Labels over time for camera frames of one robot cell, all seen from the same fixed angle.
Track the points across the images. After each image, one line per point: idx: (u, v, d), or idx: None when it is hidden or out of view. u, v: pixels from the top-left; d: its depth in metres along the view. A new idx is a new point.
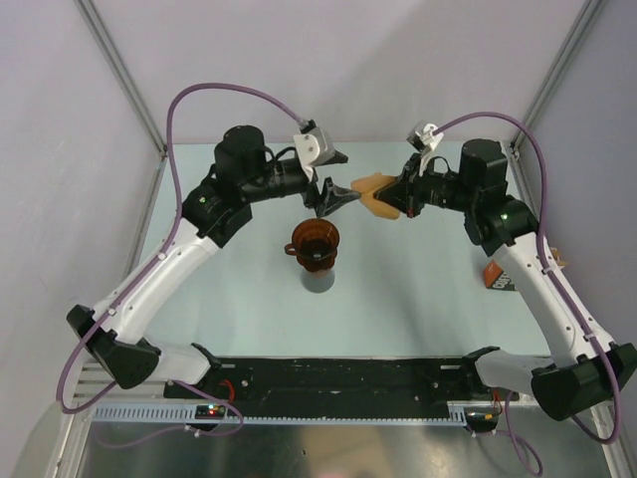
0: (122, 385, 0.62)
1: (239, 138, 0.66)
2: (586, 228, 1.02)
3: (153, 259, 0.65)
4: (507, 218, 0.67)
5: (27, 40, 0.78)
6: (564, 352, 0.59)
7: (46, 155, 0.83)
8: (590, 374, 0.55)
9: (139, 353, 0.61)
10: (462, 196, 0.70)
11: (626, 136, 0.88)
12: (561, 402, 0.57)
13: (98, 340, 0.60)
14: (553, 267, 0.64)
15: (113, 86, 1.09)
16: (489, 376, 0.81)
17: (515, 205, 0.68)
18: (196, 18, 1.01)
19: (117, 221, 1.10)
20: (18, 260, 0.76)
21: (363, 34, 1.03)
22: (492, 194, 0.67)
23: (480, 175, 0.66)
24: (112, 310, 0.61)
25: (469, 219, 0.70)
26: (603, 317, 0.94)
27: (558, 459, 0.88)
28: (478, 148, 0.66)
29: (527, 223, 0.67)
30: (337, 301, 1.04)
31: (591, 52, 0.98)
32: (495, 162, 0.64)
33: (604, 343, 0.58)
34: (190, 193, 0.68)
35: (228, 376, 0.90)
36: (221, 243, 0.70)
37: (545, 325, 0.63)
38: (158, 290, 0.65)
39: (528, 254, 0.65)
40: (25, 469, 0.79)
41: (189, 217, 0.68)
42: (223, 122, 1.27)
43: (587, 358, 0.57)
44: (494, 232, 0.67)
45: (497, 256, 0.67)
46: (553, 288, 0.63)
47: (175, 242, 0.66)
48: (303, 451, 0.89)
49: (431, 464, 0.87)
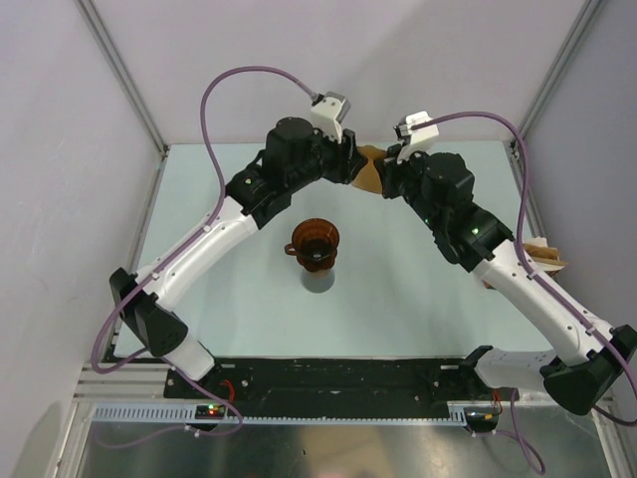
0: (151, 351, 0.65)
1: (292, 127, 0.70)
2: (585, 228, 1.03)
3: (198, 230, 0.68)
4: (479, 232, 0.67)
5: (29, 41, 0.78)
6: (572, 353, 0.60)
7: (46, 156, 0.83)
8: (604, 369, 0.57)
9: (175, 320, 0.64)
10: (433, 213, 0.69)
11: (625, 137, 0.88)
12: (583, 398, 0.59)
13: (138, 301, 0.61)
14: (537, 270, 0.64)
15: (113, 86, 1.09)
16: (496, 380, 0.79)
17: (481, 216, 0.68)
18: (197, 18, 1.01)
19: (117, 221, 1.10)
20: (19, 260, 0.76)
21: (363, 34, 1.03)
22: (459, 213, 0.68)
23: (449, 195, 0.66)
24: (155, 274, 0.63)
25: (441, 238, 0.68)
26: (602, 317, 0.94)
27: (558, 459, 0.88)
28: (440, 168, 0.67)
29: (497, 231, 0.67)
30: (337, 301, 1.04)
31: (590, 54, 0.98)
32: (463, 182, 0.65)
33: (606, 332, 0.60)
34: (236, 176, 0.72)
35: (228, 376, 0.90)
36: (262, 224, 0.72)
37: (545, 329, 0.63)
38: (201, 260, 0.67)
39: (510, 264, 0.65)
40: (26, 468, 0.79)
41: (235, 198, 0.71)
42: (222, 122, 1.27)
43: (596, 352, 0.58)
44: (470, 250, 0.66)
45: (479, 271, 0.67)
46: (544, 291, 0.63)
47: (219, 216, 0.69)
48: (303, 451, 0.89)
49: (431, 463, 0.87)
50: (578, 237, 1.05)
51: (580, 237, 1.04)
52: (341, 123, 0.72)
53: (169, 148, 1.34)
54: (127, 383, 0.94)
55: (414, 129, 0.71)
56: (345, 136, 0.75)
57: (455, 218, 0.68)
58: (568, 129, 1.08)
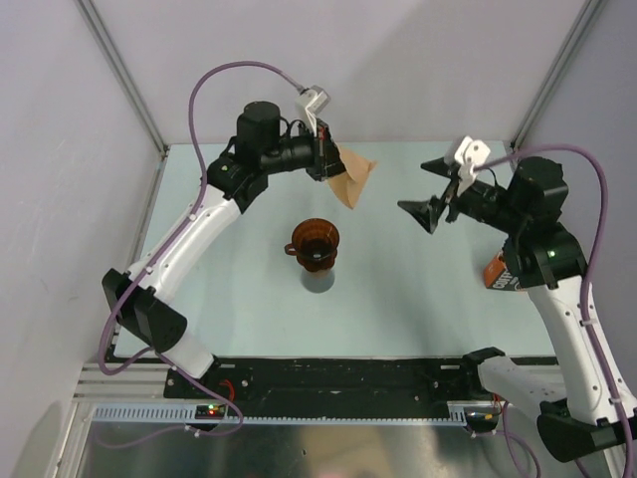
0: (156, 347, 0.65)
1: (260, 110, 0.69)
2: (586, 228, 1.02)
3: (184, 221, 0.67)
4: (554, 255, 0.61)
5: (28, 40, 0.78)
6: (584, 409, 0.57)
7: (46, 155, 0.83)
8: (607, 439, 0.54)
9: (172, 312, 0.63)
10: (511, 218, 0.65)
11: (627, 136, 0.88)
12: (569, 447, 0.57)
13: (136, 297, 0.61)
14: (593, 321, 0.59)
15: (113, 86, 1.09)
16: (491, 384, 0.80)
17: (564, 238, 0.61)
18: (197, 18, 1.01)
19: (117, 221, 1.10)
20: (19, 260, 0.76)
21: (363, 34, 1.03)
22: (540, 224, 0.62)
23: (531, 202, 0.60)
24: (149, 268, 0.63)
25: (512, 246, 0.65)
26: (603, 318, 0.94)
27: (558, 459, 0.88)
28: (532, 173, 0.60)
29: (573, 261, 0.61)
30: (338, 301, 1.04)
31: (591, 53, 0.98)
32: (552, 192, 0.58)
33: (629, 408, 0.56)
34: (212, 164, 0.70)
35: (228, 376, 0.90)
36: (244, 207, 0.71)
37: (568, 375, 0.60)
38: (191, 250, 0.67)
39: (568, 302, 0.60)
40: (26, 469, 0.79)
41: (212, 184, 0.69)
42: (222, 122, 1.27)
43: (607, 421, 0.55)
44: (534, 267, 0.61)
45: (533, 291, 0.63)
46: (587, 340, 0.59)
47: (204, 204, 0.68)
48: (303, 451, 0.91)
49: (431, 465, 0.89)
50: (579, 237, 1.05)
51: (581, 237, 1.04)
52: (314, 116, 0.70)
53: (169, 148, 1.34)
54: (127, 382, 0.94)
55: (476, 170, 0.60)
56: (323, 131, 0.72)
57: (532, 230, 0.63)
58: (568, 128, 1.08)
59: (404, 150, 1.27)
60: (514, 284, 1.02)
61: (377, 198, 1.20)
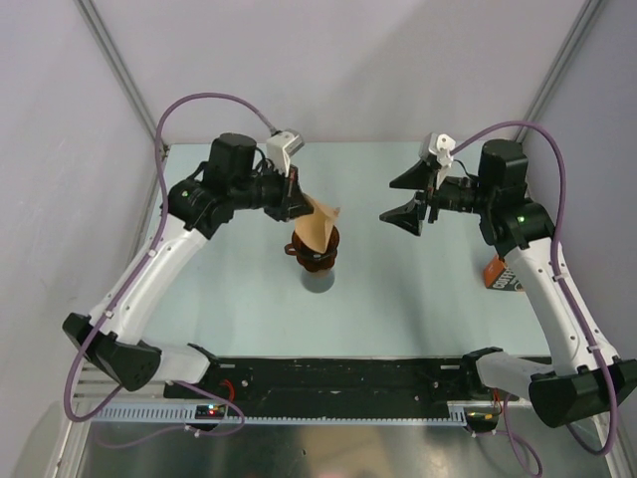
0: (127, 387, 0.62)
1: (236, 138, 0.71)
2: (585, 228, 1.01)
3: (143, 257, 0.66)
4: (524, 221, 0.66)
5: (28, 40, 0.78)
6: (566, 361, 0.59)
7: (46, 155, 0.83)
8: (589, 387, 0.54)
9: (141, 351, 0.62)
10: (477, 199, 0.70)
11: (626, 135, 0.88)
12: (555, 408, 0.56)
13: (98, 344, 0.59)
14: (565, 275, 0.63)
15: (113, 85, 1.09)
16: (491, 379, 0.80)
17: (531, 208, 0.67)
18: (197, 17, 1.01)
19: (117, 221, 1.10)
20: (20, 259, 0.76)
21: (363, 33, 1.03)
22: (510, 195, 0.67)
23: (500, 173, 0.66)
24: (108, 312, 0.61)
25: (484, 218, 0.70)
26: (601, 317, 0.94)
27: (557, 459, 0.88)
28: (497, 146, 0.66)
29: (542, 226, 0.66)
30: (337, 301, 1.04)
31: (591, 51, 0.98)
32: (515, 162, 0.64)
33: (608, 357, 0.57)
34: (175, 188, 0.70)
35: (228, 376, 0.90)
36: (207, 235, 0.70)
37: (549, 334, 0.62)
38: (154, 286, 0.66)
39: (539, 259, 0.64)
40: (26, 469, 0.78)
41: (175, 211, 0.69)
42: (222, 122, 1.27)
43: (587, 368, 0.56)
44: (508, 233, 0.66)
45: (510, 258, 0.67)
46: (561, 296, 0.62)
47: (164, 238, 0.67)
48: (303, 451, 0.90)
49: (431, 464, 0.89)
50: (577, 237, 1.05)
51: (580, 237, 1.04)
52: (290, 155, 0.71)
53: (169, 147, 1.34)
54: None
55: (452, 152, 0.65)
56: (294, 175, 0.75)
57: (503, 203, 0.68)
58: (567, 127, 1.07)
59: (404, 151, 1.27)
60: (514, 284, 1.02)
61: (377, 199, 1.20)
